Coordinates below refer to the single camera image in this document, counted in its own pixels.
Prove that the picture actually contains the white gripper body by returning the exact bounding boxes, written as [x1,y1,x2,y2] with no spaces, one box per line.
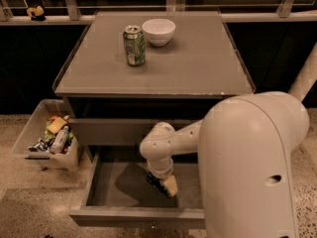
[147,157,173,179]

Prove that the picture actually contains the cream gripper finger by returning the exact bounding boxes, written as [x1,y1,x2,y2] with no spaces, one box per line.
[159,175,178,197]

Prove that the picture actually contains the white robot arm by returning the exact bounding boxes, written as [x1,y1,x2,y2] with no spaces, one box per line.
[140,54,317,238]

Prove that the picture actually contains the brass middle drawer knob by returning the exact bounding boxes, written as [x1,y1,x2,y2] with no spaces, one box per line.
[151,220,158,229]

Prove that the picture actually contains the grey open middle drawer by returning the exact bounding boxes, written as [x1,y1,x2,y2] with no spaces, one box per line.
[69,147,205,229]

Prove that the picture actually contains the grey upper drawer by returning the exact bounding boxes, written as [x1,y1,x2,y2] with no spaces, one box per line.
[67,117,206,148]

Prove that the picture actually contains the grey cabinet with counter top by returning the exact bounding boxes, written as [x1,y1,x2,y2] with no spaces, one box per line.
[52,10,256,164]

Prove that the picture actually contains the green soda can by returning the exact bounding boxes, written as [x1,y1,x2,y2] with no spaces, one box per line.
[123,25,146,66]

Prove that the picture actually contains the white plastic bottle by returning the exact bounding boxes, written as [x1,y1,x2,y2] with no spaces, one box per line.
[50,126,69,154]

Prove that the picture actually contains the yellow sponge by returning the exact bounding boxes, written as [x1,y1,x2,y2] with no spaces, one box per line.
[47,117,67,134]

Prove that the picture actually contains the clear plastic storage bin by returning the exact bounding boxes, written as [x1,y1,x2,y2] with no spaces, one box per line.
[12,99,82,171]

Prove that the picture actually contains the dark snack packet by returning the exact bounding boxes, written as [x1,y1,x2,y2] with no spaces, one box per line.
[28,139,50,153]

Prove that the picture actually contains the white ceramic bowl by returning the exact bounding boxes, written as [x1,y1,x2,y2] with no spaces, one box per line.
[142,19,175,47]

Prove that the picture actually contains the metal window railing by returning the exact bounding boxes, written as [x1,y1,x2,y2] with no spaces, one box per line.
[0,0,317,25]

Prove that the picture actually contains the yellow and black toy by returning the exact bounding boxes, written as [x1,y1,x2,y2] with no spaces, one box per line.
[27,5,46,21]

